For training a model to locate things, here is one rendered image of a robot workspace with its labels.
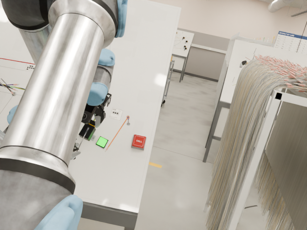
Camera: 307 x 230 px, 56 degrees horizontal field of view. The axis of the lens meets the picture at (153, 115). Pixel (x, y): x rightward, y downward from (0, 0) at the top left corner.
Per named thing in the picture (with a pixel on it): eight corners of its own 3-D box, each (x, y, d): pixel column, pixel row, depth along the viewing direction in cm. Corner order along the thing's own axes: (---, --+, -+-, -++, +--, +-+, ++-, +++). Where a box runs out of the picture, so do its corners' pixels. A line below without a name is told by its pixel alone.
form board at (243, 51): (292, 188, 371) (342, 61, 324) (202, 162, 391) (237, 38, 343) (281, 165, 440) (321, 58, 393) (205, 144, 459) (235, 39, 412)
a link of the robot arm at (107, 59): (89, 59, 90) (94, 43, 95) (86, 84, 98) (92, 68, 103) (113, 65, 91) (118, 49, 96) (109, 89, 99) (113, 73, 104)
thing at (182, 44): (180, 82, 976) (192, 33, 929) (147, 74, 995) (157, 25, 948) (182, 80, 1045) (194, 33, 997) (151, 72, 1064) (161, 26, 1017)
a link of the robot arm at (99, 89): (68, 103, 89) (76, 80, 97) (104, 110, 90) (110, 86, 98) (67, 84, 83) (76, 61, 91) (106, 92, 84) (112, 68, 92)
